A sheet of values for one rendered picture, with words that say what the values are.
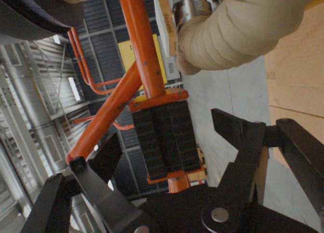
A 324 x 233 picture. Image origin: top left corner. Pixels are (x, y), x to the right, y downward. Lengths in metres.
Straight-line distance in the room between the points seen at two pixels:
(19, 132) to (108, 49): 9.09
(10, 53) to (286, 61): 5.91
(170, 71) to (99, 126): 7.38
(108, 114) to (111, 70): 10.87
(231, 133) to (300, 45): 0.29
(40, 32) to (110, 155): 0.15
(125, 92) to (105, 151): 0.06
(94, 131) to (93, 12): 11.81
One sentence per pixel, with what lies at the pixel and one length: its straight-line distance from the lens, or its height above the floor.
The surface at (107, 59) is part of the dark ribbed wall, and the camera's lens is 11.14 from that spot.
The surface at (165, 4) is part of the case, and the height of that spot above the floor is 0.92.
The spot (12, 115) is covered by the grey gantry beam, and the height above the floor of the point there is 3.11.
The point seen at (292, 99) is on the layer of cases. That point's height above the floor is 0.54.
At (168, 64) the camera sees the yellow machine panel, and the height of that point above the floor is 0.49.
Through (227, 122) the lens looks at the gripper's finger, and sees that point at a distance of 0.17.
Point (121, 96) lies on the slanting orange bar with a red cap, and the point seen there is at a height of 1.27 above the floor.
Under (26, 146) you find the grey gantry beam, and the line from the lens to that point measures 2.83.
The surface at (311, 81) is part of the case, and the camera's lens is 0.41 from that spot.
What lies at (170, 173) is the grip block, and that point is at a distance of 0.17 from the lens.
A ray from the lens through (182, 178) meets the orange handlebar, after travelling 0.19.
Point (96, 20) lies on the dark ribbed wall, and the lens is 11.77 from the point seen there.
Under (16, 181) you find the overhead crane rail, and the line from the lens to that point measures 2.59.
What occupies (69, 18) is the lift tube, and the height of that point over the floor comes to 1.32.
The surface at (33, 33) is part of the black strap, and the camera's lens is 0.23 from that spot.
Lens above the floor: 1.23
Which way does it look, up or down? 1 degrees up
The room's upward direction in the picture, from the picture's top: 104 degrees counter-clockwise
